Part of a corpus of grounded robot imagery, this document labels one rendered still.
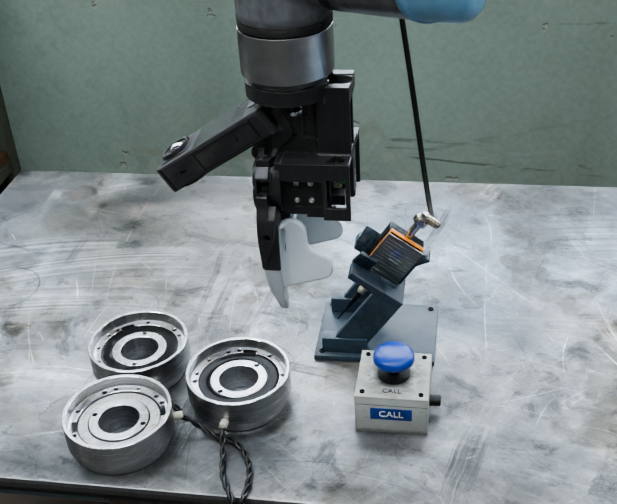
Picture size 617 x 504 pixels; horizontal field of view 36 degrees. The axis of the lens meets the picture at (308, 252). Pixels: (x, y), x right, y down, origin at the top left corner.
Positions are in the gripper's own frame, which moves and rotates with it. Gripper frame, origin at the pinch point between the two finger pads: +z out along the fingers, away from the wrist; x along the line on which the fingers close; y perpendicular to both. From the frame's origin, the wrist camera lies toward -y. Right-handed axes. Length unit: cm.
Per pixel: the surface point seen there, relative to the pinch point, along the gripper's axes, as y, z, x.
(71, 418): -20.6, 13.2, -6.2
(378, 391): 8.8, 11.7, -1.2
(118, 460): -14.4, 13.6, -10.8
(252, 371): -4.6, 13.8, 2.9
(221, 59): -50, 44, 162
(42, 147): -106, 72, 162
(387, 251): 8.5, 4.4, 12.1
